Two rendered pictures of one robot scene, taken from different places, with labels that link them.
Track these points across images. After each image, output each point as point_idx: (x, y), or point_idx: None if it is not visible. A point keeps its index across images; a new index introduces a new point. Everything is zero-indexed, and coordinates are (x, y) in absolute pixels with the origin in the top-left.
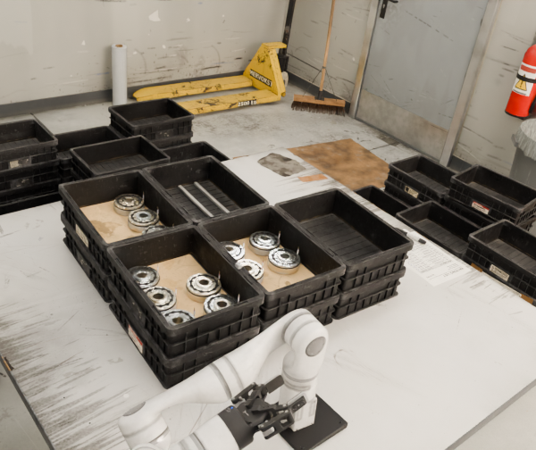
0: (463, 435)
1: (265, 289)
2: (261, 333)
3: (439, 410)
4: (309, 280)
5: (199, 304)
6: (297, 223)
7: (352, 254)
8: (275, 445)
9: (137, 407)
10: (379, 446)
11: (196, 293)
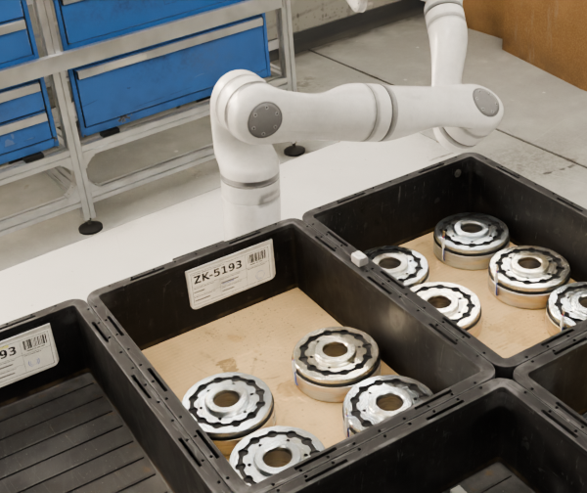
0: None
1: (298, 225)
2: (318, 95)
3: (1, 300)
4: (195, 252)
5: None
6: (168, 418)
7: None
8: None
9: (481, 96)
10: (134, 252)
11: (449, 283)
